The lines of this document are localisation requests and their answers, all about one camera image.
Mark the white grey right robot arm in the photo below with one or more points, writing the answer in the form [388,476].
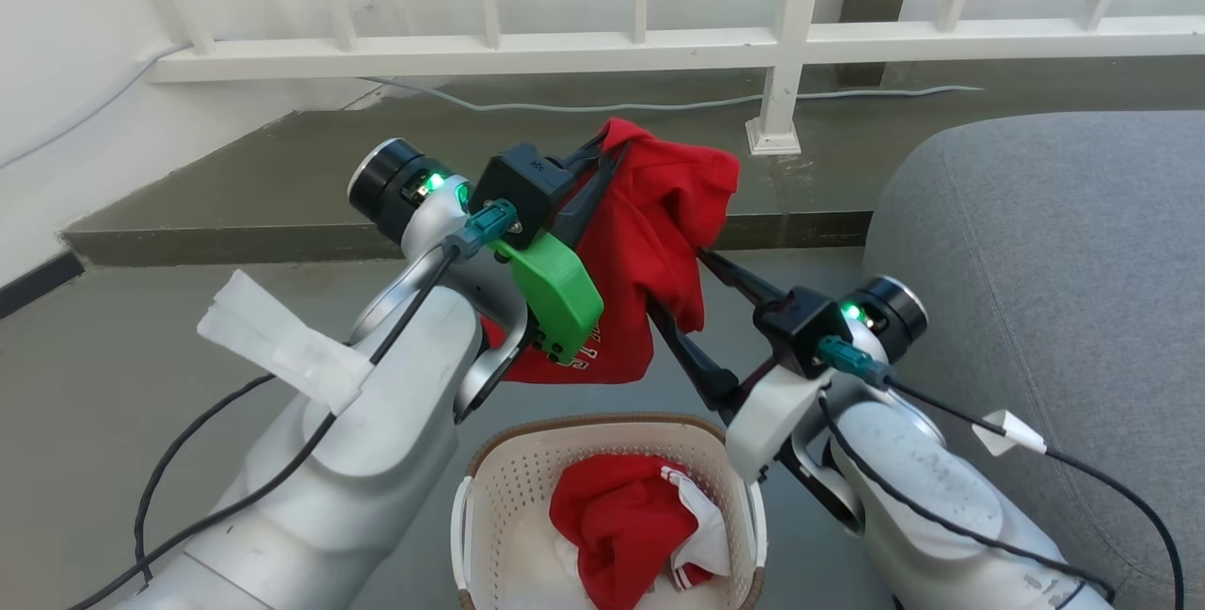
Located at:
[923,488]

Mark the white metal railing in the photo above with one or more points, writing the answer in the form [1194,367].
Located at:
[565,53]

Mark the cream perforated laundry basket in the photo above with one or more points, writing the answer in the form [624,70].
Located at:
[513,488]

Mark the grey fabric sofa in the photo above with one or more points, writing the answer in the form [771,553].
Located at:
[1054,243]

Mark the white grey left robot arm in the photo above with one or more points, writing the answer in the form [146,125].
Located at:
[377,459]

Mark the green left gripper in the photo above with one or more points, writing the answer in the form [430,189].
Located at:
[560,299]

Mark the plain red garment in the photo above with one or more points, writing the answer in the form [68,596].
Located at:
[650,243]

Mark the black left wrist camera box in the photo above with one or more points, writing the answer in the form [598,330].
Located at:
[522,186]

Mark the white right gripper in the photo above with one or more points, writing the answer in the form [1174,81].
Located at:
[772,417]

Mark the white tape strip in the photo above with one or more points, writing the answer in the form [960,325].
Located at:
[282,346]

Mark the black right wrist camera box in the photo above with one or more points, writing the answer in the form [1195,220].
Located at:
[800,328]

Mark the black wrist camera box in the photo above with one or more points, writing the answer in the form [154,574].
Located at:
[522,186]
[800,328]

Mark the red and white garment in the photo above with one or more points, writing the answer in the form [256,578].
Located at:
[612,516]

